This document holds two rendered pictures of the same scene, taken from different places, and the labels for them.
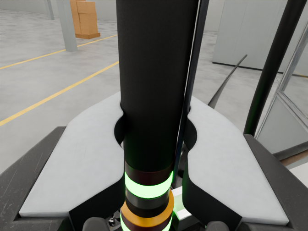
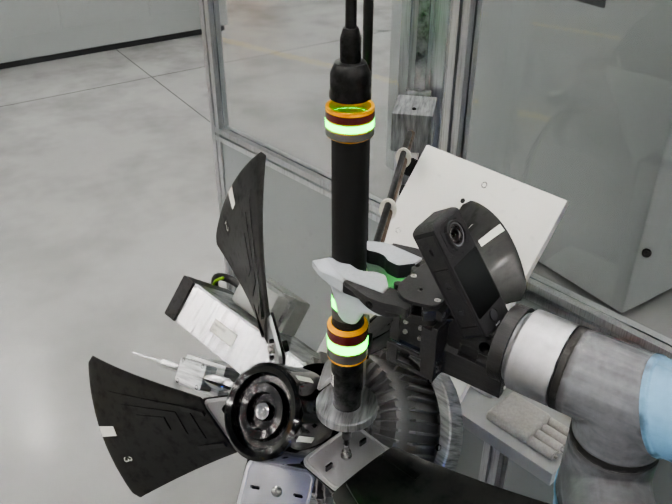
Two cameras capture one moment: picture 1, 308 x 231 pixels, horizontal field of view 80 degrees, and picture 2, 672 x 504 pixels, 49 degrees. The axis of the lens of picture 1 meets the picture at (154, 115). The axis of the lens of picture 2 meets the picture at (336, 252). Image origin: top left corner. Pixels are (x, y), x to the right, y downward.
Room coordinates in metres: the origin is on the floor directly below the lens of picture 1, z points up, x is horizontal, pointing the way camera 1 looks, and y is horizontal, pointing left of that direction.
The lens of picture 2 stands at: (-0.28, 0.49, 1.87)
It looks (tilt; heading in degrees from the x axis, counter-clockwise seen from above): 33 degrees down; 308
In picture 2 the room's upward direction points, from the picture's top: straight up
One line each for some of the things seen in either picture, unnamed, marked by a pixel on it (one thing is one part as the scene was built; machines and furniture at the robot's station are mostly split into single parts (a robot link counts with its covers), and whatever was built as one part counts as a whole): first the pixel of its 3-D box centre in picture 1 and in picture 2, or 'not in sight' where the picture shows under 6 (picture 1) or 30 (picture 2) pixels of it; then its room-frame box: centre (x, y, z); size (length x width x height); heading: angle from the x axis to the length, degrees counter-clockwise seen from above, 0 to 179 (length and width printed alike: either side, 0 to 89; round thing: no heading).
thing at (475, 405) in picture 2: not in sight; (505, 393); (0.12, -0.56, 0.84); 0.36 x 0.24 x 0.03; 172
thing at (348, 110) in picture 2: not in sight; (349, 120); (0.09, 0.00, 1.61); 0.04 x 0.04 x 0.03
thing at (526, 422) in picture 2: not in sight; (531, 425); (0.04, -0.49, 0.87); 0.15 x 0.09 x 0.02; 172
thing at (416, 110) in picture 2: not in sight; (414, 122); (0.37, -0.56, 1.35); 0.10 x 0.07 x 0.08; 117
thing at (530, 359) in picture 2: not in sight; (540, 353); (-0.11, -0.01, 1.44); 0.08 x 0.05 x 0.08; 92
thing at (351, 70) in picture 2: not in sight; (348, 260); (0.09, 0.00, 1.46); 0.04 x 0.04 x 0.46
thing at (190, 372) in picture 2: not in sight; (195, 374); (0.43, -0.06, 1.08); 0.07 x 0.04 x 0.06; 2
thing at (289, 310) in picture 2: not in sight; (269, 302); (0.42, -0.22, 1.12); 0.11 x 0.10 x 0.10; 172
